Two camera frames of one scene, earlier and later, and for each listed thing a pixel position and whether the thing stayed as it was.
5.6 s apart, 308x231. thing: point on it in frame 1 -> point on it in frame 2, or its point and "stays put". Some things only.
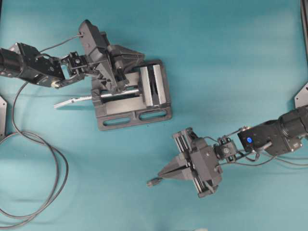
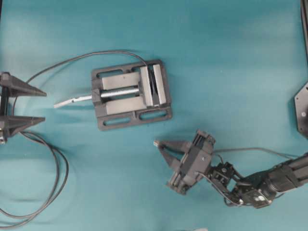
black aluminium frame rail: x=304 y=10 stays put
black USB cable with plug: x=153 y=182 -> x=158 y=142
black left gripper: x=100 y=52 -> x=10 y=87
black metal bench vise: x=147 y=100 stays put
